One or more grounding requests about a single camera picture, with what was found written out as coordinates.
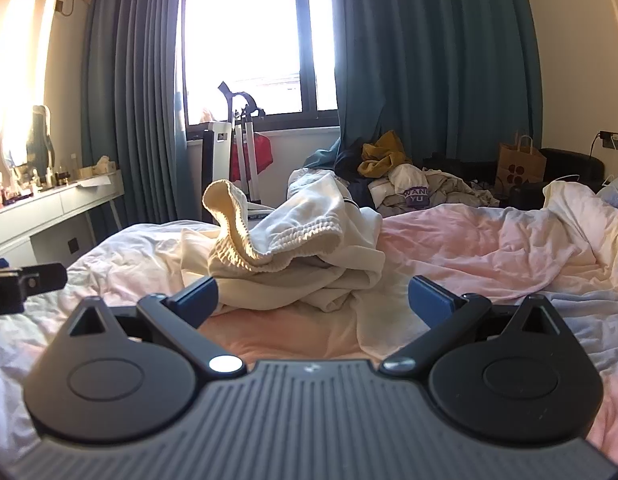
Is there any dark navy garment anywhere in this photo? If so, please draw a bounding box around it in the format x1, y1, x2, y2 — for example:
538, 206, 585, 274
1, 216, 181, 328
334, 145, 377, 208

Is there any mustard yellow garment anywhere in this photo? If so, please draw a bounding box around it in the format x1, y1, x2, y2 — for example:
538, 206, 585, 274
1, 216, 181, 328
359, 131, 414, 178

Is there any row of cosmetic bottles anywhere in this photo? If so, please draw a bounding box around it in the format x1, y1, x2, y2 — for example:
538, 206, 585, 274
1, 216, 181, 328
0, 157, 80, 206

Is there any wavy table mirror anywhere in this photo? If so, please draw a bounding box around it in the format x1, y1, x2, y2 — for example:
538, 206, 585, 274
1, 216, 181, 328
0, 105, 57, 171

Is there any cream white zip sweatshirt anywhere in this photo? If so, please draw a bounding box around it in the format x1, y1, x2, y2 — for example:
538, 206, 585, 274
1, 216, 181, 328
180, 176, 420, 361

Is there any window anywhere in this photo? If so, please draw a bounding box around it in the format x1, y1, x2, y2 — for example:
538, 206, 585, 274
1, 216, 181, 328
181, 0, 340, 131

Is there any black padded chair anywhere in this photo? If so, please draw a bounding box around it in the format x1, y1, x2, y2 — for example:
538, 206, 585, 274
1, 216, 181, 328
539, 147, 604, 193

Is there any white dressing table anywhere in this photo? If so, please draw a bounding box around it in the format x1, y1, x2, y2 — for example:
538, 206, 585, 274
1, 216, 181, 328
0, 170, 124, 266

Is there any white printed shirt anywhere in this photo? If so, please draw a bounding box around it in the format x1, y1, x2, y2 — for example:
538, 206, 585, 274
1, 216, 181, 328
369, 165, 484, 211

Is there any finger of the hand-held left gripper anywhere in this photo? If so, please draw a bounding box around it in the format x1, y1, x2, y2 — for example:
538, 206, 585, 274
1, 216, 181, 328
20, 262, 68, 295

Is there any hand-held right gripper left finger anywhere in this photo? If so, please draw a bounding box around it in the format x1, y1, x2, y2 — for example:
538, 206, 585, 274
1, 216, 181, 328
66, 276, 247, 378

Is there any white garment with navy stripe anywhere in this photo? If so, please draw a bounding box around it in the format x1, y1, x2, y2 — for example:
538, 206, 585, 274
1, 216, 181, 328
288, 169, 360, 207

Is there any white metal hand cart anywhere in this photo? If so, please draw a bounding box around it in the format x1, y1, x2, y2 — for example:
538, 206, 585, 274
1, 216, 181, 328
201, 82, 267, 206

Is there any pink and white duvet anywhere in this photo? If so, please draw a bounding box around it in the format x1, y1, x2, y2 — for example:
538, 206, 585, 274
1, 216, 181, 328
0, 180, 618, 461

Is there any red bag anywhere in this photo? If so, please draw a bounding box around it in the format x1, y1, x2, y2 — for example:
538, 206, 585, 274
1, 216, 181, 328
231, 132, 274, 181

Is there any brown paper bag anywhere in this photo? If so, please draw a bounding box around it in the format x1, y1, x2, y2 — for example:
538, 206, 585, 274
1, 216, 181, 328
495, 134, 547, 193

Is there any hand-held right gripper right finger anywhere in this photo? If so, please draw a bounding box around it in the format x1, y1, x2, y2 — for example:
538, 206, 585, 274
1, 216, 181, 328
379, 276, 564, 376

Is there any tissue box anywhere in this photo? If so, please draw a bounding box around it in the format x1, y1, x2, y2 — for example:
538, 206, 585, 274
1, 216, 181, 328
79, 156, 120, 181

